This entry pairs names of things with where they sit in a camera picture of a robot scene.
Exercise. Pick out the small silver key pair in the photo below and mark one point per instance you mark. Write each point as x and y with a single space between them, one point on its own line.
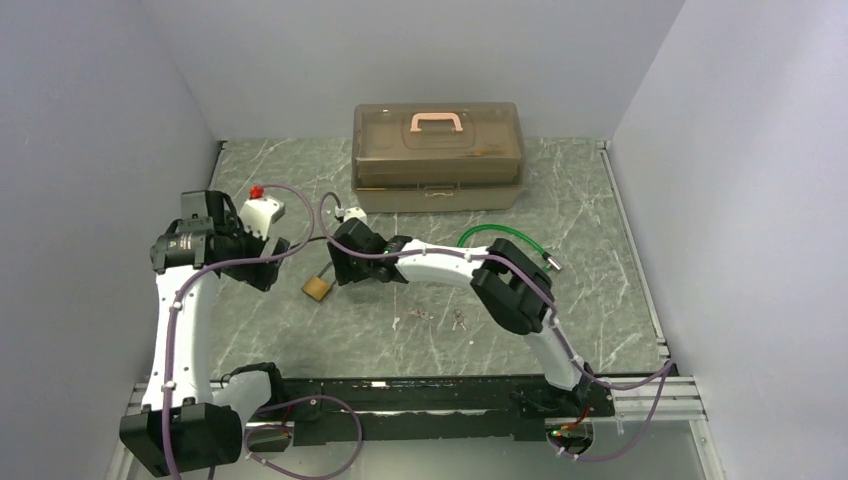
458 322

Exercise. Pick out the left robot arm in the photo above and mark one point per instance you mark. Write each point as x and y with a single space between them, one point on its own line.
184 423

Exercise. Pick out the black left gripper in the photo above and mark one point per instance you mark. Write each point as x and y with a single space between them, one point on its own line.
258 275

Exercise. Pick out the aluminium extrusion rail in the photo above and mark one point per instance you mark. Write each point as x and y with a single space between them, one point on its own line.
678 400

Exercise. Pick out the green cable lock loop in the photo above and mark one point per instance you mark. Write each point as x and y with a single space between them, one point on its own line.
548 257

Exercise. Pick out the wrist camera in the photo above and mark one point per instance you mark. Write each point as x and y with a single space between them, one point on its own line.
344 214
260 212

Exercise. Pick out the black cable lock loop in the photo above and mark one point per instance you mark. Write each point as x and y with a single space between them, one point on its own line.
303 243

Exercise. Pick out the brass padlock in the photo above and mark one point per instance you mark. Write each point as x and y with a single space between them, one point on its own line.
316 287

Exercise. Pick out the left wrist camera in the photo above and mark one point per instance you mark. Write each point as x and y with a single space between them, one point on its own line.
260 212

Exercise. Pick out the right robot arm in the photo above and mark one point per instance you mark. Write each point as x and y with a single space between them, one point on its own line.
514 290

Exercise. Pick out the silver keys on ring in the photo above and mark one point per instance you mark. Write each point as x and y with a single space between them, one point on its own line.
420 314

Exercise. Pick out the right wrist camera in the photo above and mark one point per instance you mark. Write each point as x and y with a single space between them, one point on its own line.
344 214

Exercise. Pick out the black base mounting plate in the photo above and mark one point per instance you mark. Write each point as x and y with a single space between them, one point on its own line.
333 410

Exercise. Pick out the translucent brown plastic toolbox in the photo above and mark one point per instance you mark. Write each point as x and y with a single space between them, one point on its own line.
437 157

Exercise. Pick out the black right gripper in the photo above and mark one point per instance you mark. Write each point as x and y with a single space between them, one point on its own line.
344 272

